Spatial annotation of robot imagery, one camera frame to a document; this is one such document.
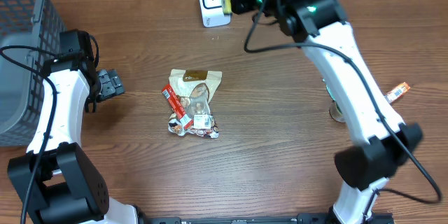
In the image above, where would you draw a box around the teal wet wipes pack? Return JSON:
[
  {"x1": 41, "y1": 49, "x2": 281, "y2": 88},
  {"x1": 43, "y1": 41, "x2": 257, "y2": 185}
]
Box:
[{"x1": 322, "y1": 78, "x2": 335, "y2": 101}]

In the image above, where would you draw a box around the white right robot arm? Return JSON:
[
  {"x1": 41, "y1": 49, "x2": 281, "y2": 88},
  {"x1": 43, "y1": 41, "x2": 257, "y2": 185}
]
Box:
[{"x1": 227, "y1": 0, "x2": 423, "y2": 223}]

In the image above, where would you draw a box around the brown paper snack bag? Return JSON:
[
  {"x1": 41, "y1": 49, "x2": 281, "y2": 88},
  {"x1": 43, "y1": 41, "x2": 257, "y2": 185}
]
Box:
[{"x1": 169, "y1": 69, "x2": 223, "y2": 117}]

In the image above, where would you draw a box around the white printed snack packet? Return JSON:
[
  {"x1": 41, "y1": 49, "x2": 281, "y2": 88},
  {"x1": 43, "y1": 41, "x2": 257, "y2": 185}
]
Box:
[{"x1": 168, "y1": 109, "x2": 219, "y2": 139}]

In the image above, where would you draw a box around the orange tissue pack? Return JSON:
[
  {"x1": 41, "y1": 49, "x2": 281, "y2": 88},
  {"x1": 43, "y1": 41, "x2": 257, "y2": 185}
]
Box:
[{"x1": 385, "y1": 82, "x2": 410, "y2": 104}]

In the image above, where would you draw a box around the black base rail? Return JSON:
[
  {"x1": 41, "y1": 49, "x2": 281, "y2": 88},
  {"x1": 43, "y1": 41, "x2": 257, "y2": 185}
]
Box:
[{"x1": 145, "y1": 213, "x2": 339, "y2": 224}]

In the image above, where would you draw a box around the red snack bar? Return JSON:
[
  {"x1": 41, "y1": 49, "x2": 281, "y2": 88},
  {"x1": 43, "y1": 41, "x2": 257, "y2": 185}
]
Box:
[{"x1": 162, "y1": 84, "x2": 193, "y2": 130}]

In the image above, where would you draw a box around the green lidded jar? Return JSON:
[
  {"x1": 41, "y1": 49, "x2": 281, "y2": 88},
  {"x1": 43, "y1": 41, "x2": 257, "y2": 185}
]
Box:
[{"x1": 329, "y1": 100, "x2": 345, "y2": 123}]

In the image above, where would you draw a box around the white barcode scanner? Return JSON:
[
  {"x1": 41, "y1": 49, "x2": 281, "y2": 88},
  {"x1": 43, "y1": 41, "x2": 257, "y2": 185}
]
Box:
[{"x1": 199, "y1": 0, "x2": 231, "y2": 28}]

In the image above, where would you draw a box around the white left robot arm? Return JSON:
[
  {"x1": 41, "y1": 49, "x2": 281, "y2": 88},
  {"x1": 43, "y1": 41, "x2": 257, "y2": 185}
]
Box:
[{"x1": 7, "y1": 29, "x2": 146, "y2": 224}]

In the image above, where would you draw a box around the grey plastic basket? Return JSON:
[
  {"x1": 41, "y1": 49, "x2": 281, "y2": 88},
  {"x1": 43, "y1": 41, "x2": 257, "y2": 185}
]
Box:
[{"x1": 1, "y1": 0, "x2": 66, "y2": 146}]

